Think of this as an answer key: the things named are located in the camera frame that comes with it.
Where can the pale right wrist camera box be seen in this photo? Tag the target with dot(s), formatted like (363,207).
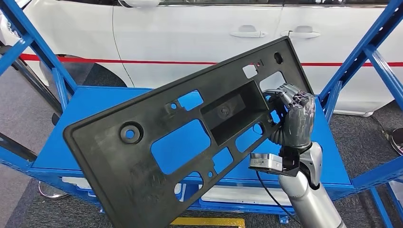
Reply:
(264,162)

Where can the chrome stanchion base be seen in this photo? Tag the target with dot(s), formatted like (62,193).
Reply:
(397,141)

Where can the blue metal shelf rack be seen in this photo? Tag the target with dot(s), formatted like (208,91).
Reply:
(94,104)

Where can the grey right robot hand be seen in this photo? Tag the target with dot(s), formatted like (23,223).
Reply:
(299,122)

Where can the black plastic plate bracket part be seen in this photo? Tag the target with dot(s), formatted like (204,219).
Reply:
(104,163)

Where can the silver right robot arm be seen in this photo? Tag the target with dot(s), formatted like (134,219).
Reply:
(308,195)

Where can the white car with red stripe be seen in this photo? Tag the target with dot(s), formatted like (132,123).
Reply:
(189,31)

